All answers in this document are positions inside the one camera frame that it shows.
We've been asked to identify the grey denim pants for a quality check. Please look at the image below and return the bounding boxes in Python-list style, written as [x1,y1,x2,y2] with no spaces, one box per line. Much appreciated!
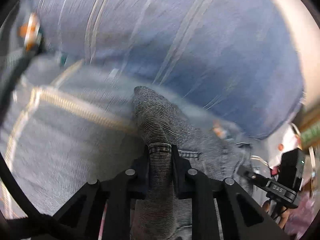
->
[131,86,253,239]

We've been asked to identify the person's right hand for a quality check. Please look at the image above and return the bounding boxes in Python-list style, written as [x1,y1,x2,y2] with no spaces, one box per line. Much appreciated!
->
[262,200,291,229]

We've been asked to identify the blue plaid pillow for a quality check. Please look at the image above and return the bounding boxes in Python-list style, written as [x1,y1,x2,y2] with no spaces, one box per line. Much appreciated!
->
[24,0,304,139]

